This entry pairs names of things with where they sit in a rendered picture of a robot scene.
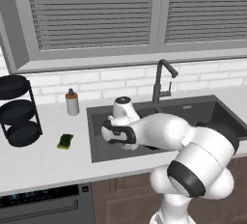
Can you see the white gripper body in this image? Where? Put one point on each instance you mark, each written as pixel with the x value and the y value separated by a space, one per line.
pixel 129 145

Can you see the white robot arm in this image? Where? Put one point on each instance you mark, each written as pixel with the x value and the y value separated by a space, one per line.
pixel 196 157

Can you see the dark grey double sink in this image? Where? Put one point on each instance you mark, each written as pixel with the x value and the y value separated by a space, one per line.
pixel 103 137

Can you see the black sink tap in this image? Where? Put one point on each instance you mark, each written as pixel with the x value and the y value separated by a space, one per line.
pixel 157 89

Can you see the green yellow sponge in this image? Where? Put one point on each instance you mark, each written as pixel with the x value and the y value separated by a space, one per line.
pixel 65 141

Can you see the brown wooden cupboard door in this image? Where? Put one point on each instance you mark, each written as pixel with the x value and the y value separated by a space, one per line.
pixel 239 186
pixel 125 202

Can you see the white soap dispenser orange collar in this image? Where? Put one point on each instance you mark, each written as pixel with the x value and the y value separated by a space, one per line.
pixel 72 104

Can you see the dark grey dishwasher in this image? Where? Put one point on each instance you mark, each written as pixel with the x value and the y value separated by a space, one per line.
pixel 48 207

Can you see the grey window blind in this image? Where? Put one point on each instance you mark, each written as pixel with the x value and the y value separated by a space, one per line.
pixel 93 12
pixel 209 9

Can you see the grey window frame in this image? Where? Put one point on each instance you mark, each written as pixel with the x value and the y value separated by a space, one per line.
pixel 96 56

